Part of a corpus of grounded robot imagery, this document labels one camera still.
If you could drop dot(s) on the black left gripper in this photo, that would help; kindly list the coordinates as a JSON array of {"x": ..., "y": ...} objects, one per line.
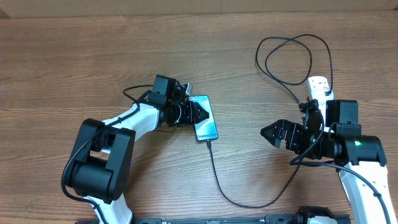
[{"x": 187, "y": 116}]

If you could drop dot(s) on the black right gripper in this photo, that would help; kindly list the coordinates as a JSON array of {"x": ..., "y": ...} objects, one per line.
[{"x": 291, "y": 129}]

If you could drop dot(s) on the blue Galaxy smartphone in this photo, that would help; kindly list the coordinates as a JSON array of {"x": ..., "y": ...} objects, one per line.
[{"x": 206, "y": 130}]

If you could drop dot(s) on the white power strip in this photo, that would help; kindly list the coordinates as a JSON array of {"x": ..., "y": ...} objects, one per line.
[{"x": 316, "y": 82}]

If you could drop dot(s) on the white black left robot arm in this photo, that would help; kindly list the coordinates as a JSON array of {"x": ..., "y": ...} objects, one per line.
[{"x": 97, "y": 171}]

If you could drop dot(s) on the white charger plug adapter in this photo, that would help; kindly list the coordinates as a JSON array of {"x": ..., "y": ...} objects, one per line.
[{"x": 322, "y": 95}]

